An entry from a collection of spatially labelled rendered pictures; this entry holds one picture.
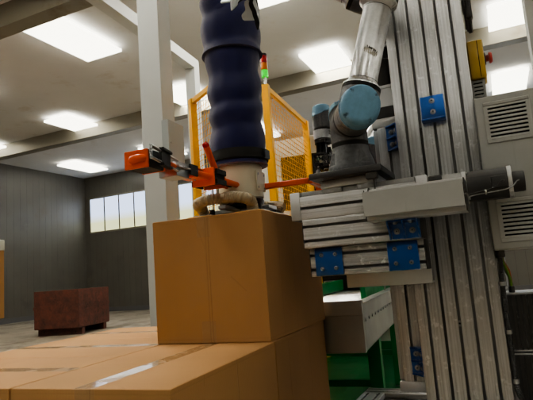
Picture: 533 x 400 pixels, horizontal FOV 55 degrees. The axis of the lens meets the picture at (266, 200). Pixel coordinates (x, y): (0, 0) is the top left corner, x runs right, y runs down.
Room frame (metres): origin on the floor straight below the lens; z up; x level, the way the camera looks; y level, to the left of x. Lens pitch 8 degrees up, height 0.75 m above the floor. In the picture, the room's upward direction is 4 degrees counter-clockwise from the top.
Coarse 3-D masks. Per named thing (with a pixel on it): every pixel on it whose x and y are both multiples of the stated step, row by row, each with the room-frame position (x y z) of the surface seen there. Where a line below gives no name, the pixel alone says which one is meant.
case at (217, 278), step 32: (160, 224) 1.70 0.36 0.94; (192, 224) 1.66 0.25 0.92; (224, 224) 1.61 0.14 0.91; (256, 224) 1.57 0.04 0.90; (288, 224) 1.79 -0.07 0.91; (160, 256) 1.70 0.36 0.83; (192, 256) 1.66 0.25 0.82; (224, 256) 1.62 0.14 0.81; (256, 256) 1.58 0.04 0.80; (288, 256) 1.76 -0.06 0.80; (160, 288) 1.70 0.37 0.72; (192, 288) 1.66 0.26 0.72; (224, 288) 1.62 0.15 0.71; (256, 288) 1.58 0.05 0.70; (288, 288) 1.74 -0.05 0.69; (320, 288) 2.10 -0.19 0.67; (160, 320) 1.71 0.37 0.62; (192, 320) 1.66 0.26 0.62; (224, 320) 1.62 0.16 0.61; (256, 320) 1.58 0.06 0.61; (288, 320) 1.72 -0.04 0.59; (320, 320) 2.06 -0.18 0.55
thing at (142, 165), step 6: (138, 150) 1.33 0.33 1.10; (144, 150) 1.32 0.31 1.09; (126, 156) 1.34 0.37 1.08; (156, 156) 1.36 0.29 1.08; (126, 162) 1.34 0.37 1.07; (144, 162) 1.32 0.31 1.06; (150, 162) 1.33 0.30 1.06; (156, 162) 1.36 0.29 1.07; (126, 168) 1.34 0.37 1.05; (132, 168) 1.33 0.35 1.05; (138, 168) 1.33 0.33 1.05; (144, 168) 1.34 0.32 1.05; (150, 168) 1.34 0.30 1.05; (156, 168) 1.35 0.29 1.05; (162, 168) 1.38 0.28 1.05; (144, 174) 1.41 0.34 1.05
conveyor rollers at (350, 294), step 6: (324, 294) 3.98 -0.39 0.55; (330, 294) 3.96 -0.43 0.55; (336, 294) 3.86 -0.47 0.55; (342, 294) 3.84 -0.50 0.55; (348, 294) 3.74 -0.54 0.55; (354, 294) 3.72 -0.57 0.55; (360, 294) 3.62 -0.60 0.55; (324, 300) 3.33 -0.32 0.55; (330, 300) 3.24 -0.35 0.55; (336, 300) 3.22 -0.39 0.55; (342, 300) 3.20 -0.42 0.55
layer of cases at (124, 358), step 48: (96, 336) 2.15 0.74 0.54; (144, 336) 2.01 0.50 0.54; (288, 336) 1.69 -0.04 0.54; (0, 384) 1.20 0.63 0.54; (48, 384) 1.15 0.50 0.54; (96, 384) 1.11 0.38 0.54; (144, 384) 1.07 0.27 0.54; (192, 384) 1.09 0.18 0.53; (240, 384) 1.32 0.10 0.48; (288, 384) 1.66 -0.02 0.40
